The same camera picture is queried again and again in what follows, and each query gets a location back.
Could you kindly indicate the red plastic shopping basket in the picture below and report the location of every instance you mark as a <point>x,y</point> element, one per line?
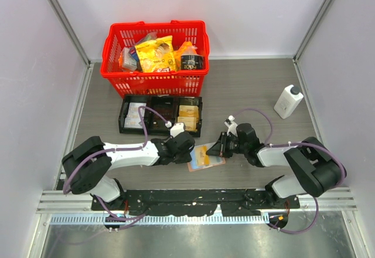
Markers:
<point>181,83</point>

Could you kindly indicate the aluminium frame rail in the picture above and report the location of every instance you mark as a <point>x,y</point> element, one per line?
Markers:
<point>57,202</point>

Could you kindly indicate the right aluminium corner post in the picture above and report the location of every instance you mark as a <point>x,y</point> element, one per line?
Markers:
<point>321,13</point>

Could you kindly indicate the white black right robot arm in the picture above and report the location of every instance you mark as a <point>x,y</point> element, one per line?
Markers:
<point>314,169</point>

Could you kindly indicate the black round can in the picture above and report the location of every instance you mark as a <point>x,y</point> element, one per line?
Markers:
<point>191,62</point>

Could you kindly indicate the pink leather card holder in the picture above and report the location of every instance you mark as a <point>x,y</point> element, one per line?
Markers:
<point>214,161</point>

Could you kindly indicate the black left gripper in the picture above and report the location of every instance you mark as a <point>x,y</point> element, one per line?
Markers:
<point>185,159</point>

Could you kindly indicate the black three-compartment card tray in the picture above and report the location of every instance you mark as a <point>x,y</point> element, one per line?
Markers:
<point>177,101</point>

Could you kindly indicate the dark brown cards in tray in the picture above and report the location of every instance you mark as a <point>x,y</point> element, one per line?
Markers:
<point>164,106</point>

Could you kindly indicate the aluminium corner post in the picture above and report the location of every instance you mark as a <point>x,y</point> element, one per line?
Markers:
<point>321,13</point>
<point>59,12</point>

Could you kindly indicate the yellow chips bag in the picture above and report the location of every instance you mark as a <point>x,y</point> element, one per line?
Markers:
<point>157,55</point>

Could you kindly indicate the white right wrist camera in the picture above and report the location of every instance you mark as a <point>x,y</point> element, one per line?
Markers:
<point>231,125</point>

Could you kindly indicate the white cards in tray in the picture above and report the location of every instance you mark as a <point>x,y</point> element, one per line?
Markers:
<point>133,118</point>

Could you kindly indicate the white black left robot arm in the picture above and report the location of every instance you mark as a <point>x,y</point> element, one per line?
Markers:
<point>87,165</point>

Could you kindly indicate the white bottle with black cap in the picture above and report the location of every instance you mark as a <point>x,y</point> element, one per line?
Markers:
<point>288,101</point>

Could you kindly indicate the orange snack bag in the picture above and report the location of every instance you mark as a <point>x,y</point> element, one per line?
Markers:
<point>187,48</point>

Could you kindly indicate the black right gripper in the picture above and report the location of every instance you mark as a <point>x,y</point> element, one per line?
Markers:
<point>218,149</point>

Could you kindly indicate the gold cards in tray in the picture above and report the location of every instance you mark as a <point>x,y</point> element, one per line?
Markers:
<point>189,115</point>

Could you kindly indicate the left aluminium corner post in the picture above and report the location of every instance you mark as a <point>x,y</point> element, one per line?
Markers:
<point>59,12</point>

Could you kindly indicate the grey small box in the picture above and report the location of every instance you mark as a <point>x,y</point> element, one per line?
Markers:
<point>126,61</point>

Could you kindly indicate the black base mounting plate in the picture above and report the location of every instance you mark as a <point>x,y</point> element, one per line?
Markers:
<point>195,202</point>

